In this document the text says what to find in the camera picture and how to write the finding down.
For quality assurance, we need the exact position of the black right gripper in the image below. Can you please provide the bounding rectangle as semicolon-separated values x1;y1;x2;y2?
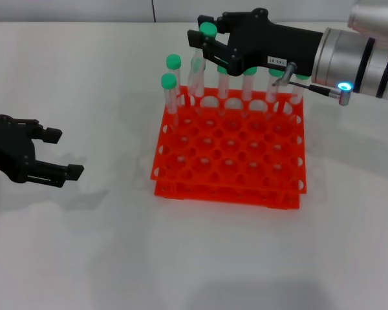
187;8;325;78

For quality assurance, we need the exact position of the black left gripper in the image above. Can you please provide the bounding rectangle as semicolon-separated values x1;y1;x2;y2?
0;114;85;188

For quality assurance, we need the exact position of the green capped clear test tube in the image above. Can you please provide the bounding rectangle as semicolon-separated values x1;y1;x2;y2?
241;67;258;118
217;65;231;116
160;72;181;130
186;21;218;98
264;67;285;121
286;73;311;123
190;56;208;114
166;54;186;109

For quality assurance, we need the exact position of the orange test tube rack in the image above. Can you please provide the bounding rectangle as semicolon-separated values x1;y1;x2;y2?
149;85;308;210

